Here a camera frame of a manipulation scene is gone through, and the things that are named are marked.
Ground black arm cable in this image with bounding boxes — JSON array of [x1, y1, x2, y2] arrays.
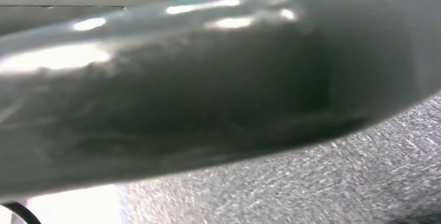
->
[[0, 202, 42, 224]]

